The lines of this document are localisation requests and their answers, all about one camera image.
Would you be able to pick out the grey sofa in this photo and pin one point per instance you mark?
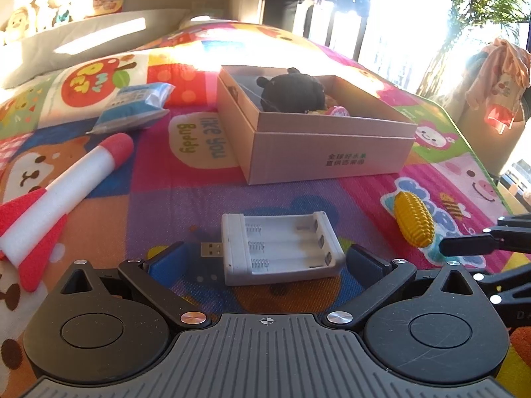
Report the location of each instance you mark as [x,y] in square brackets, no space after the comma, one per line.
[81,41]

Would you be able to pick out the pink pig figurine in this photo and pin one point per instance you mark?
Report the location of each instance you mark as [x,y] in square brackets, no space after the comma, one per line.
[337,111]

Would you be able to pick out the blue wet wipes pack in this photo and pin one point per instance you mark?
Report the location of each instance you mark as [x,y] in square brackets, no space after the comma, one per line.
[134,107]

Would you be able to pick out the colourful cartoon play mat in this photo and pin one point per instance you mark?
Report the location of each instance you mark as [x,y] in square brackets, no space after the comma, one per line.
[183,176]

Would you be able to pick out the black plush toy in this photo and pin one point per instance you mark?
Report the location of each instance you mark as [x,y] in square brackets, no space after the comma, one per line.
[293,92]

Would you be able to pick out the open cardboard box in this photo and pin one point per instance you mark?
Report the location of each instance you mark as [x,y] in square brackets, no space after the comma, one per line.
[272,147]

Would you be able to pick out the white bear plush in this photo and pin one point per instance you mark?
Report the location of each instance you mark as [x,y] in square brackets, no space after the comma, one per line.
[55,13]

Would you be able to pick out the chair with pink clothes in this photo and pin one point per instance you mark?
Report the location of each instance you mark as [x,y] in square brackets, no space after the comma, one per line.
[492,116]

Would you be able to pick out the potted palm plant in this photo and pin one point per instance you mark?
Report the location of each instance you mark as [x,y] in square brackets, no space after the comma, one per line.
[465,15]

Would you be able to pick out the yellow duck plush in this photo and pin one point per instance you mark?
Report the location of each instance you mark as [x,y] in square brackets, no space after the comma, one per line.
[21,24]

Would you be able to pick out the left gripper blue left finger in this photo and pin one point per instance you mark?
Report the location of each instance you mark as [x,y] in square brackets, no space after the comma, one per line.
[171,265]

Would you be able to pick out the white battery charger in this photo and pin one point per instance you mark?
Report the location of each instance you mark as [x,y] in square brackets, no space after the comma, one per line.
[265,250]

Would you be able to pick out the yellow toy corn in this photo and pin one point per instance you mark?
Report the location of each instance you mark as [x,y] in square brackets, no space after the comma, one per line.
[413,219]

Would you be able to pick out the red white foam rocket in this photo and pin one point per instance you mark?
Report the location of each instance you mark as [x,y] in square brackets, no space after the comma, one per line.
[32,224]

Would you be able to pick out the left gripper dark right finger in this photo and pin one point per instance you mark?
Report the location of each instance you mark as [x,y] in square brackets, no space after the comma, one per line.
[366,268]

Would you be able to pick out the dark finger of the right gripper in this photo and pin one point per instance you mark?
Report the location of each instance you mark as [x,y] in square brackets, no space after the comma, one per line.
[468,245]

